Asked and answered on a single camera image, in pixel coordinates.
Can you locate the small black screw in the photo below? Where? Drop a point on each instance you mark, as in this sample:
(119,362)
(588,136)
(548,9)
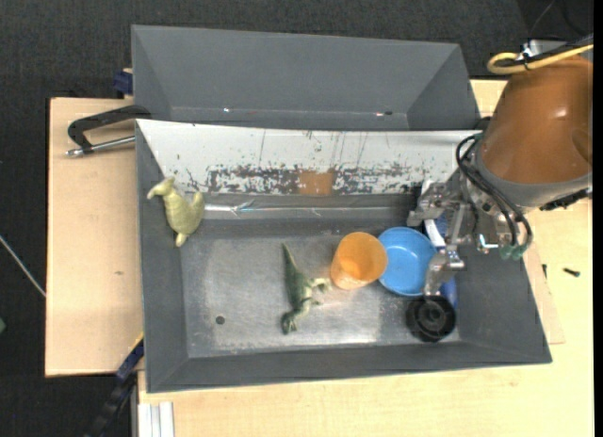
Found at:
(572,272)

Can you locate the blue plastic bowl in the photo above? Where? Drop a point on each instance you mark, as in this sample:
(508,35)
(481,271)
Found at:
(405,261)

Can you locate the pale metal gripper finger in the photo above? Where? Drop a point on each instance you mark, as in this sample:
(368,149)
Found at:
(426,204)
(440,270)

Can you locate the dark green toy dinosaur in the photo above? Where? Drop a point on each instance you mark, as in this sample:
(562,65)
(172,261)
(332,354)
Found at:
(297,286)

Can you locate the black round ribbed cap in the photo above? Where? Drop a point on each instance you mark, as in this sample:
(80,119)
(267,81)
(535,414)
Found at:
(431,319)

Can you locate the grey metal bin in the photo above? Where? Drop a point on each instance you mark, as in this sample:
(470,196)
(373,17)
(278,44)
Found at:
(264,294)

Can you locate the orange plastic cup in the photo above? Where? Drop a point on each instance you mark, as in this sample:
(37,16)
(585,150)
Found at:
(358,261)

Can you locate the pale green toy dinosaur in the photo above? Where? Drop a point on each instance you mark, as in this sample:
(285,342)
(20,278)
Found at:
(181,214)

